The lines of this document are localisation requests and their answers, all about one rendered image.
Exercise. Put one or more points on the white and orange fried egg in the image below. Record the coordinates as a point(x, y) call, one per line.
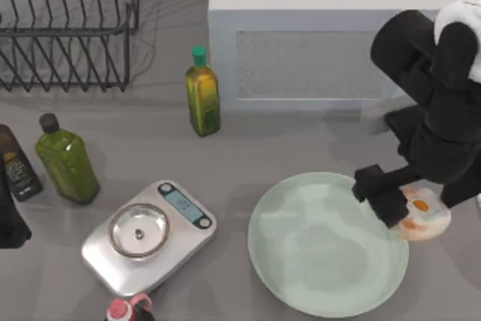
point(428, 223)

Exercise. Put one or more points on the pale green plate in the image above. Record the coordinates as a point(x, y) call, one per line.
point(323, 246)

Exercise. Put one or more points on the grey pierced cabinet panel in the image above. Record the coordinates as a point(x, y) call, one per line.
point(308, 65)

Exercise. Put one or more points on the round glass lid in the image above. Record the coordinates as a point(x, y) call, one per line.
point(139, 229)

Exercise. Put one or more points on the silver kitchen scale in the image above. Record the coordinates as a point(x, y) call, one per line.
point(112, 268)

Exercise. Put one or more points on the red capped bottle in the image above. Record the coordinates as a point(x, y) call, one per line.
point(120, 309)

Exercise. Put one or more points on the green bottle with dark cap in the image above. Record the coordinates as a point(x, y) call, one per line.
point(67, 163)

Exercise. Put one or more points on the dark bottle with label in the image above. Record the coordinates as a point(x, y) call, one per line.
point(20, 174)

